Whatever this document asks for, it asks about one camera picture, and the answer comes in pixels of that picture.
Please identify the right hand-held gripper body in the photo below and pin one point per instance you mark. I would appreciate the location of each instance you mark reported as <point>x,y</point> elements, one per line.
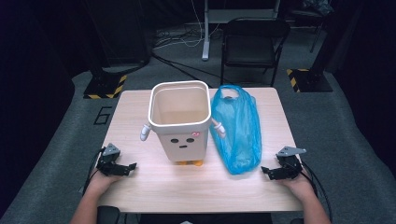
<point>289,165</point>

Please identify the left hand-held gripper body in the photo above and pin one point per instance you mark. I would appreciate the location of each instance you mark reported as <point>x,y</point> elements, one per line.
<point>109,163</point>

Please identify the blue plastic bag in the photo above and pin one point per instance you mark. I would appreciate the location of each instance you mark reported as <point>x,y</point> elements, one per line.
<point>239,133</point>

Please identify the white face-printed trash bin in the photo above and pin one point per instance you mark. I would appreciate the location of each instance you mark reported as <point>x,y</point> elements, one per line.
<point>183,146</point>

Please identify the person's left hand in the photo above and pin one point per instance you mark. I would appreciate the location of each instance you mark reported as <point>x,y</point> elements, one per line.
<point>101,185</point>

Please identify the person's right hand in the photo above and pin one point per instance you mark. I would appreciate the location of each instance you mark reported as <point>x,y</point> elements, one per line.
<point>300,188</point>

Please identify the black office chair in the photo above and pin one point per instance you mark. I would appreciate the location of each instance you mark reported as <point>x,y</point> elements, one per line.
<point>108,216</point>

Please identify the striped black stand base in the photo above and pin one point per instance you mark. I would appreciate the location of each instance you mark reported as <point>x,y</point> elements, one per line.
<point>311,82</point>
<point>102,87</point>

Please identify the small dark round object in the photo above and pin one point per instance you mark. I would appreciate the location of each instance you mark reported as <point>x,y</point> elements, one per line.
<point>229,98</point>

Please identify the black folding chair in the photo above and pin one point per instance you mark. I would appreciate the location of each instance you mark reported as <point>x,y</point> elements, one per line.
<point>249,49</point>

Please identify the dark background chair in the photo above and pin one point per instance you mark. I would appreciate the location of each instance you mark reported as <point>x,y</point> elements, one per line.
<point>306,14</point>

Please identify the white desk frame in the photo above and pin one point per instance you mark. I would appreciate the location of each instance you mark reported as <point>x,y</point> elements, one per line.
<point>206,37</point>

